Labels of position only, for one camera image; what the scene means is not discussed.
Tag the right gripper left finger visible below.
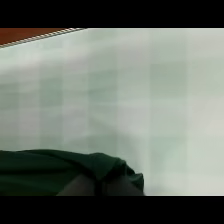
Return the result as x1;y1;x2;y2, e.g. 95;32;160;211
55;173;100;197

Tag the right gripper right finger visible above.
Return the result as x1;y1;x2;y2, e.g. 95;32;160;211
100;175;144;197

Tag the dark green garment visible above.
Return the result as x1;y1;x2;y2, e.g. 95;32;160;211
0;149;145;197

